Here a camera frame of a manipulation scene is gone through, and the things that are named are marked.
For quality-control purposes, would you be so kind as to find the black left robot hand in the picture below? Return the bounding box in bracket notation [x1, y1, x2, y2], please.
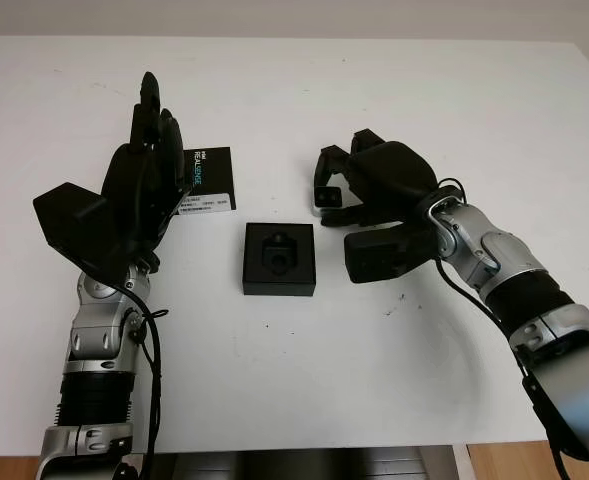
[98, 71, 195, 271]

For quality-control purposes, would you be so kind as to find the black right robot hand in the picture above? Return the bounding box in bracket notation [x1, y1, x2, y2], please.
[307, 128, 440, 230]

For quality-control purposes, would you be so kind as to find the small silver depth camera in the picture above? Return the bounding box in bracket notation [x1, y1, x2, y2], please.
[311, 185, 345, 217]

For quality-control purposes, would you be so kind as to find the black RealSense box lid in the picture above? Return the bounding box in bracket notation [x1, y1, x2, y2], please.
[176, 146, 238, 217]

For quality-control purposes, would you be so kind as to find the dark robot torso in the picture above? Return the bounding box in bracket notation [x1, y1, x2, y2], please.
[148, 447, 455, 480]

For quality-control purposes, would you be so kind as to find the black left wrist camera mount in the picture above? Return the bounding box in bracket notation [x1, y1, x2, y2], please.
[32, 183, 135, 281]

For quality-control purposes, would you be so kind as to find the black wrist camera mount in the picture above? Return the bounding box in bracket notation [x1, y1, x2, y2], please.
[32, 183, 135, 281]
[343, 222, 438, 286]

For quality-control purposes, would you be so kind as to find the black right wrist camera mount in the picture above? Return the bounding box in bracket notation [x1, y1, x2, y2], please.
[343, 222, 438, 286]

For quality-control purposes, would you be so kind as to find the black camera box base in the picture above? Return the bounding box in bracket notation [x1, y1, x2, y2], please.
[242, 222, 317, 297]

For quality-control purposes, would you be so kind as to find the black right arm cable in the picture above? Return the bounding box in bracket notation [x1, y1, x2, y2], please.
[433, 177, 575, 480]

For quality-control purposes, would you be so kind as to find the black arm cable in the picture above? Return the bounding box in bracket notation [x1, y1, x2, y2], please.
[433, 177, 575, 480]
[118, 284, 168, 480]

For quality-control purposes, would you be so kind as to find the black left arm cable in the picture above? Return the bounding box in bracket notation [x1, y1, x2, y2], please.
[118, 284, 168, 480]

